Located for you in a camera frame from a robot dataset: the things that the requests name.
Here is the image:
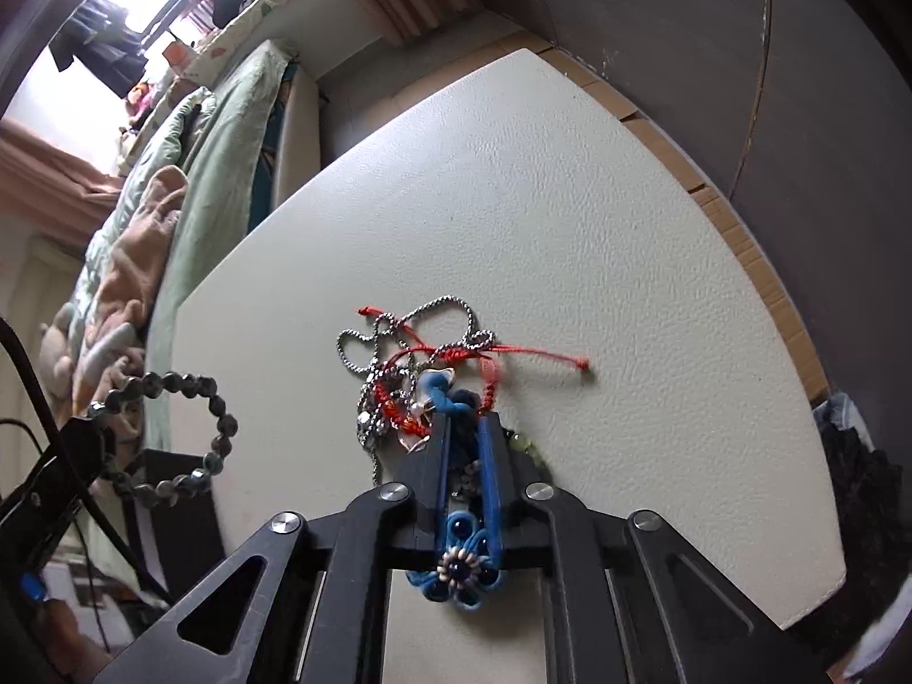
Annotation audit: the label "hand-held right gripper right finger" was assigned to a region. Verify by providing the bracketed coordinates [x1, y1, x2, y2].
[477, 412, 831, 684]

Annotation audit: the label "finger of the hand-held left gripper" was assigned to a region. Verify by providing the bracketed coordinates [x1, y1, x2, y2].
[60, 406, 109, 475]

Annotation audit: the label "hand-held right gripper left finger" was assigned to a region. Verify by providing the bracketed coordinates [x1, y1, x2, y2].
[92, 405, 453, 684]

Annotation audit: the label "green bead bracelet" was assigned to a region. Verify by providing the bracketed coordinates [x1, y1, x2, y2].
[502, 427, 554, 475]

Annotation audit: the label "red bead bracelet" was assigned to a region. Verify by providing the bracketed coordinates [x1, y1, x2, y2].
[370, 363, 433, 444]

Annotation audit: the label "silver chain necklace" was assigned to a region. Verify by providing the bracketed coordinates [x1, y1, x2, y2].
[335, 292, 498, 487]

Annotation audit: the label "red string bracelet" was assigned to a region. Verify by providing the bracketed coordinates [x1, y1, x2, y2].
[356, 305, 592, 437]

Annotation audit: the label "blue knotted flower bracelet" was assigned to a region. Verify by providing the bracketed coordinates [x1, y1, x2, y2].
[406, 370, 508, 612]

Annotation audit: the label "black jewelry box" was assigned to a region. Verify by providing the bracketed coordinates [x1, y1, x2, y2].
[135, 447, 227, 589]

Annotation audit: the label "dark bead bracelet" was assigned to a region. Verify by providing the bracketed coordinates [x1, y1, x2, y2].
[89, 370, 241, 511]

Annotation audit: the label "person's left hand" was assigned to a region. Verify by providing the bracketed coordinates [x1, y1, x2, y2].
[32, 595, 115, 681]

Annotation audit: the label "peach fleece blanket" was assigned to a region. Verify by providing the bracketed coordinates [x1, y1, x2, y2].
[71, 165, 190, 409]

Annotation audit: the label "white padded table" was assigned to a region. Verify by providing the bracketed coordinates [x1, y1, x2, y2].
[174, 48, 849, 684]

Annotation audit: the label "light green floral quilt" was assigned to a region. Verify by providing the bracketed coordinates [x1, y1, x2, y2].
[71, 94, 216, 343]

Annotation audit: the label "green bed sheet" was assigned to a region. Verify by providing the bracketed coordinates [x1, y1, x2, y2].
[146, 39, 302, 372]

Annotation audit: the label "cardboard floor sheets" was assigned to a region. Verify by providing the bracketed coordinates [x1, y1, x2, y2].
[491, 34, 832, 401]

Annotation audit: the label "dark hanging clothes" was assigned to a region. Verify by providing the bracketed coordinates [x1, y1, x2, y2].
[48, 0, 148, 98]

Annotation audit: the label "floral window seat cushion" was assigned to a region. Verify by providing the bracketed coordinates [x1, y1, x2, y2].
[117, 0, 337, 158]

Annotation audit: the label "dark grey wardrobe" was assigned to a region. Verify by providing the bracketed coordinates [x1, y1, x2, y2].
[463, 0, 912, 443]

